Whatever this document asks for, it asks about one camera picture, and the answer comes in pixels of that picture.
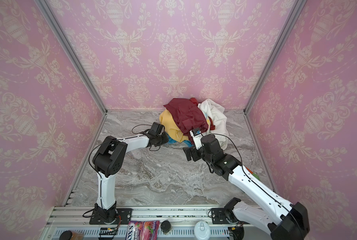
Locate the teal blue cloth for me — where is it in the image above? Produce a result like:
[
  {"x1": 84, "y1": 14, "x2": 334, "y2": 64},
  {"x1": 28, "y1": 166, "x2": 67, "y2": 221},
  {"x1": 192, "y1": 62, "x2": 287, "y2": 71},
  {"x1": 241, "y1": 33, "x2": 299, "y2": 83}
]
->
[{"x1": 167, "y1": 136, "x2": 193, "y2": 148}]

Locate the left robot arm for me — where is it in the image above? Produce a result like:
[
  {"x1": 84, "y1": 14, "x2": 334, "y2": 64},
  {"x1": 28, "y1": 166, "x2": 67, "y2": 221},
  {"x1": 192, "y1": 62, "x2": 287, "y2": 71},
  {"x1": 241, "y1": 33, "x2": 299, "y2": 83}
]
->
[{"x1": 92, "y1": 133, "x2": 168, "y2": 210}]

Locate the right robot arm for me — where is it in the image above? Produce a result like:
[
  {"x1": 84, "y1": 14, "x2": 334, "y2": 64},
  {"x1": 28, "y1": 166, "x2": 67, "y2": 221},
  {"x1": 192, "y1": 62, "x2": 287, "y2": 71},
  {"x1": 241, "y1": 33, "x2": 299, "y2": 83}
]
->
[{"x1": 183, "y1": 135, "x2": 310, "y2": 240}]

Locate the yellow cloth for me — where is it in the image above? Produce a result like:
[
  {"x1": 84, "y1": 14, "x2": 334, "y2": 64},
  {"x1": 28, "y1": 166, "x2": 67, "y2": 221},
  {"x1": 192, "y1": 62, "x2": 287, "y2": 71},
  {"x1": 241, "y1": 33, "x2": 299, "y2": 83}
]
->
[{"x1": 159, "y1": 109, "x2": 210, "y2": 143}]

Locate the white cloth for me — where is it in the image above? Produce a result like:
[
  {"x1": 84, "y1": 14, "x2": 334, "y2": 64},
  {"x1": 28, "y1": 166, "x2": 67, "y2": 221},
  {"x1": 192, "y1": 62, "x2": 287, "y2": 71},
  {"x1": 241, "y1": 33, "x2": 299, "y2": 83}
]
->
[{"x1": 198, "y1": 99, "x2": 229, "y2": 150}]

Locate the maroon cloth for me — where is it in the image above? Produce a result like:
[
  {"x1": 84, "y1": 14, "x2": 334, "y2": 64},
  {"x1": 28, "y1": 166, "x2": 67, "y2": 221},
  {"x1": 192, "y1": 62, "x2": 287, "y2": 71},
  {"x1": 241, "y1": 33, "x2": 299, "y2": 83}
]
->
[{"x1": 164, "y1": 98, "x2": 215, "y2": 144}]

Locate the green red seasoning packet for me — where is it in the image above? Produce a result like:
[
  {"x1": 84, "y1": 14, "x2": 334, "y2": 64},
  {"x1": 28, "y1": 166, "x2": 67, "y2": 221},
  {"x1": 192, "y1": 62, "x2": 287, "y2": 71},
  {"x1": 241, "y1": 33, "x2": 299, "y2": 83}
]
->
[{"x1": 246, "y1": 167, "x2": 260, "y2": 181}]

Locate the white round lid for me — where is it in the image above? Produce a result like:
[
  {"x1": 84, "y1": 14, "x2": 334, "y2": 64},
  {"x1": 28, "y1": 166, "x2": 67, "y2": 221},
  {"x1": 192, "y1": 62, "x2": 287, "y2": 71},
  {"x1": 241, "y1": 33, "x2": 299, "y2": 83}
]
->
[{"x1": 193, "y1": 221, "x2": 211, "y2": 240}]

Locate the black round cap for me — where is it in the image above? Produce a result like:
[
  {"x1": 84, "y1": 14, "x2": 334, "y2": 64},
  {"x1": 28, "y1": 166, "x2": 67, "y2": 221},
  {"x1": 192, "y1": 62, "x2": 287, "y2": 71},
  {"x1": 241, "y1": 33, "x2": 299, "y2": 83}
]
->
[{"x1": 160, "y1": 220, "x2": 172, "y2": 235}]

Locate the pink snack bag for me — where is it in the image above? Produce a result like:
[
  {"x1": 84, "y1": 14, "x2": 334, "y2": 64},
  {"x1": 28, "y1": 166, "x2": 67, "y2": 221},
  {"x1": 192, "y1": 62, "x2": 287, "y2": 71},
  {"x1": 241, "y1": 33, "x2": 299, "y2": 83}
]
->
[{"x1": 125, "y1": 221, "x2": 160, "y2": 240}]

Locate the brown jar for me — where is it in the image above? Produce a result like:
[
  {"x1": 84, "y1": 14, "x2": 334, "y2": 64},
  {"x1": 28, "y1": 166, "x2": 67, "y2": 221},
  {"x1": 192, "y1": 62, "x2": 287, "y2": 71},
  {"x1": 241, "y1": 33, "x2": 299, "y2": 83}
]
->
[{"x1": 59, "y1": 230, "x2": 84, "y2": 240}]

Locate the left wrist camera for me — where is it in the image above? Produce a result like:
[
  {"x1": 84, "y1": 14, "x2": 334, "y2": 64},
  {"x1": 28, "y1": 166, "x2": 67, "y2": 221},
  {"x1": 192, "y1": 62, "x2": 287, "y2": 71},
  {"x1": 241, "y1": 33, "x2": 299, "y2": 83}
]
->
[{"x1": 148, "y1": 122, "x2": 164, "y2": 137}]

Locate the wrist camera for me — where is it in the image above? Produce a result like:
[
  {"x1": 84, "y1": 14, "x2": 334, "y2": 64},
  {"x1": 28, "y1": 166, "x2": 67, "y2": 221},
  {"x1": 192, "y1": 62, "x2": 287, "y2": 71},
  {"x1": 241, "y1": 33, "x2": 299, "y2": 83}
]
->
[
  {"x1": 148, "y1": 122, "x2": 164, "y2": 137},
  {"x1": 190, "y1": 128, "x2": 203, "y2": 150}
]

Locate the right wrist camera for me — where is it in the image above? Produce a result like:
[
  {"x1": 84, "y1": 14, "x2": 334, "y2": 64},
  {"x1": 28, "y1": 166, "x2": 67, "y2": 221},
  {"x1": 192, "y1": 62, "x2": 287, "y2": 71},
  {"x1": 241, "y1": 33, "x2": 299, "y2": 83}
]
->
[{"x1": 190, "y1": 128, "x2": 203, "y2": 150}]

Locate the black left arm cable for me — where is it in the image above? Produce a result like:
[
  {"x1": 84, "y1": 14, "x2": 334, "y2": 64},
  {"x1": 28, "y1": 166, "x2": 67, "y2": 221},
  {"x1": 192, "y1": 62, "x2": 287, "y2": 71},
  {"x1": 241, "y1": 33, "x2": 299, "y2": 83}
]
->
[{"x1": 131, "y1": 123, "x2": 161, "y2": 152}]

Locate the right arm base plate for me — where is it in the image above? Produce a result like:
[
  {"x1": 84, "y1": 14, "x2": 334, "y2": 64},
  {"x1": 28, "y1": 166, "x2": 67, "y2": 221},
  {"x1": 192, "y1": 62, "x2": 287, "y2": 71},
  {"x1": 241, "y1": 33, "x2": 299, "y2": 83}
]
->
[{"x1": 210, "y1": 208, "x2": 240, "y2": 225}]

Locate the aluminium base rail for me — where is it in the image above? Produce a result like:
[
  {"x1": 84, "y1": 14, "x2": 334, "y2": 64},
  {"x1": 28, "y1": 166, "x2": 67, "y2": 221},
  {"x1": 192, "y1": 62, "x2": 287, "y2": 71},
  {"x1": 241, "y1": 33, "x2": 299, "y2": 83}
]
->
[{"x1": 40, "y1": 205, "x2": 270, "y2": 240}]

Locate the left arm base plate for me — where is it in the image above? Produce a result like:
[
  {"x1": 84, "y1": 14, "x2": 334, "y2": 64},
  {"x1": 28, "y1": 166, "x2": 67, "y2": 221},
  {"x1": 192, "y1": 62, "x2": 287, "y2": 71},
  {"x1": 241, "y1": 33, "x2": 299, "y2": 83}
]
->
[{"x1": 89, "y1": 203, "x2": 132, "y2": 225}]

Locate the aluminium corner post right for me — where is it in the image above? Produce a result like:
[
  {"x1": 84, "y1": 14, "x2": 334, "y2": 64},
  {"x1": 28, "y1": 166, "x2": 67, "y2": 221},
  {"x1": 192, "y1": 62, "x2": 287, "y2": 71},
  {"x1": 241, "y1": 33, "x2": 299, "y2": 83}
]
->
[{"x1": 244, "y1": 0, "x2": 307, "y2": 115}]

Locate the aluminium corner post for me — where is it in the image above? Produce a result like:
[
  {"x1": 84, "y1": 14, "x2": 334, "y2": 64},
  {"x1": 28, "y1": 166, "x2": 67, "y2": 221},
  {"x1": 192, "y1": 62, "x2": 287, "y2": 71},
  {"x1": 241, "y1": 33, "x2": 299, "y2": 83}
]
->
[
  {"x1": 244, "y1": 0, "x2": 307, "y2": 115},
  {"x1": 34, "y1": 0, "x2": 107, "y2": 115}
]

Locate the aluminium corner post left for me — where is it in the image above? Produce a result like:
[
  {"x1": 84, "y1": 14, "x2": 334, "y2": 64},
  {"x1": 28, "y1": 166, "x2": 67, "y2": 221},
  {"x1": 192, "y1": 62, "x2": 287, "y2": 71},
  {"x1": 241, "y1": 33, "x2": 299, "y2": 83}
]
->
[{"x1": 34, "y1": 0, "x2": 107, "y2": 115}]

